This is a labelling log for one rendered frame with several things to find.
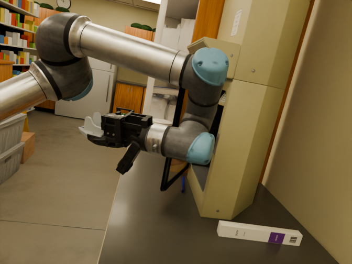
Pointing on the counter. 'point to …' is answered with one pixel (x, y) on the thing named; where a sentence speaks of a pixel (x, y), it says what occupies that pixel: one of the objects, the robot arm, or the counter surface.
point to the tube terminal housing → (249, 101)
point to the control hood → (233, 51)
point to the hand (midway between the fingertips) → (83, 130)
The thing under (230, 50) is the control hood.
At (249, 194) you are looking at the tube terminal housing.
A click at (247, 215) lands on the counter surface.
